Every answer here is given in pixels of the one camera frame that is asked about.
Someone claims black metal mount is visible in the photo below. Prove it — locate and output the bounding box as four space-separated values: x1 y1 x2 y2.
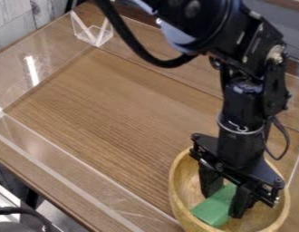
17 198 68 232

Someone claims clear acrylic corner bracket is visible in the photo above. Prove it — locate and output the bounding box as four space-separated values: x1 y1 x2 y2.
71 11 114 47

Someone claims brown wooden bowl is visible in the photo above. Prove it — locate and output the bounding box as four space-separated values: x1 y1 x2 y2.
168 149 291 232

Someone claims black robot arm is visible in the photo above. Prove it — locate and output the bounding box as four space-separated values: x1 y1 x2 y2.
95 0 292 218

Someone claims green rectangular block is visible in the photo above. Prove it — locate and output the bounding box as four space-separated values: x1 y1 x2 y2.
190 183 236 227

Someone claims black cable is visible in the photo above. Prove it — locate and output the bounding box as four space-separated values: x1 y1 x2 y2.
0 207 52 232

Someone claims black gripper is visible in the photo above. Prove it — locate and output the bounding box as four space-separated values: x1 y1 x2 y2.
190 121 286 218

